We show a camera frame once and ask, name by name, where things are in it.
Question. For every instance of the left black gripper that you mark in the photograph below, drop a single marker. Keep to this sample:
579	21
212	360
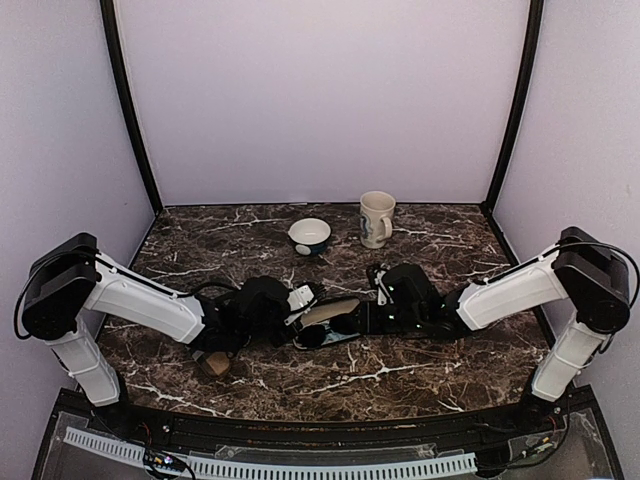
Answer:
288	336

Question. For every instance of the right black frame post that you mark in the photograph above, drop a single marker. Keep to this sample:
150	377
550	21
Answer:
518	103

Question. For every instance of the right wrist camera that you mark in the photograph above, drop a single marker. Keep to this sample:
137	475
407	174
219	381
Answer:
375	274

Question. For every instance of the black frame post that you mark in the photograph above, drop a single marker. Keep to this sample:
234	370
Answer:
518	103
128	110

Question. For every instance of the black aviator sunglasses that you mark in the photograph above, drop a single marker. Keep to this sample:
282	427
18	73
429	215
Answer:
321	335

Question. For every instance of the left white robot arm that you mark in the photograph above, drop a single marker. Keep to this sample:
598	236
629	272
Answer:
76	276

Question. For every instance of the white and navy bowl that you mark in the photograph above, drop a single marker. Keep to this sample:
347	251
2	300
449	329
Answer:
310	236

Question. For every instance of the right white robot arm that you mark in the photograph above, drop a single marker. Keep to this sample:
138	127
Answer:
600	280

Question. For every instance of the black checkered glasses case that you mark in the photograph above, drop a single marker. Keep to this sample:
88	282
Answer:
340	313

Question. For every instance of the left black frame post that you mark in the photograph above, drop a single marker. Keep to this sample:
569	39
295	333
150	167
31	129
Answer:
128	110

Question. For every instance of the black front rail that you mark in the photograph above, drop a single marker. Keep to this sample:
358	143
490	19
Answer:
485	429

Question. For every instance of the white slotted cable duct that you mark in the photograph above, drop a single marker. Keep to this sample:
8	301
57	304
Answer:
244	464

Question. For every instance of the white seahorse mug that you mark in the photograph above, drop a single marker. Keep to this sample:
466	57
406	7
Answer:
376	218

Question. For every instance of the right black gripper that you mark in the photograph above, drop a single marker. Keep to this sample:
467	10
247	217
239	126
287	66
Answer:
373	325

